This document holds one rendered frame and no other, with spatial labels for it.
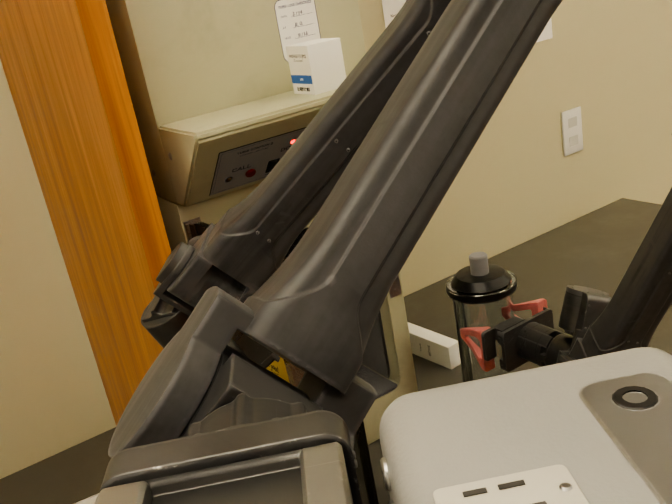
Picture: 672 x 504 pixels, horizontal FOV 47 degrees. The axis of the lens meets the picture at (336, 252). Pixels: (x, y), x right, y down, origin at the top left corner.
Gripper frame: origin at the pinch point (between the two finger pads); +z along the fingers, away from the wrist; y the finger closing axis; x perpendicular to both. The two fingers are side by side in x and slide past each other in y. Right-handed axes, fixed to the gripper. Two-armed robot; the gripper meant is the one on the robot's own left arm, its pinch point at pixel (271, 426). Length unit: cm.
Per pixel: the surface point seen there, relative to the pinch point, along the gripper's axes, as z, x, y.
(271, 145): -18.6, -15.3, -22.5
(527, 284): 58, -47, -63
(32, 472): 16, -57, 33
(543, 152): 53, -70, -98
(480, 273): 19.4, -16.0, -39.0
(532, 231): 68, -69, -84
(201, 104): -25.4, -23.5, -20.4
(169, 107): -27.6, -23.4, -16.8
